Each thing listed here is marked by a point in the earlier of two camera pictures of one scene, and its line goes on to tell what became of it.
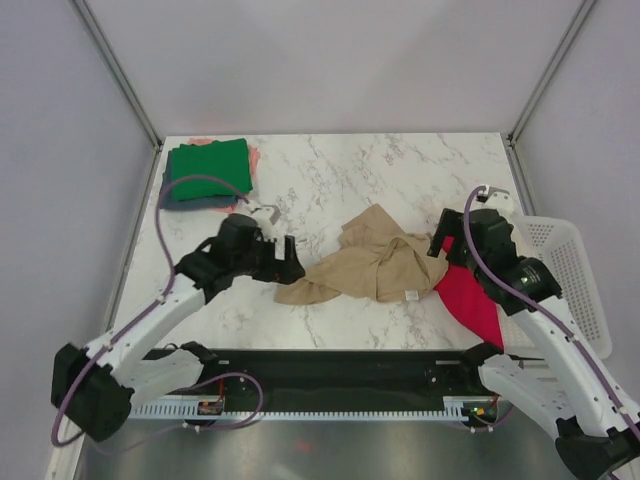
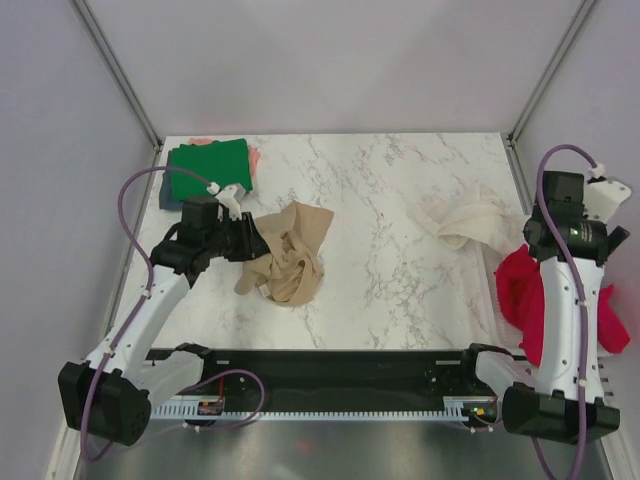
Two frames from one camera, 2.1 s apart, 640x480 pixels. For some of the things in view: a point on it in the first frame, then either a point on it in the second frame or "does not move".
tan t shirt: (377, 257) -> (292, 271)
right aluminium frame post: (548, 72) does not move
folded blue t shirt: (171, 203) does not move
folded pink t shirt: (254, 159) does not move
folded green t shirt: (210, 171) does not move
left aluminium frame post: (118, 72) does not move
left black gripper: (286, 271) -> (251, 242)
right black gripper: (449, 225) -> (616, 238)
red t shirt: (462, 291) -> (521, 292)
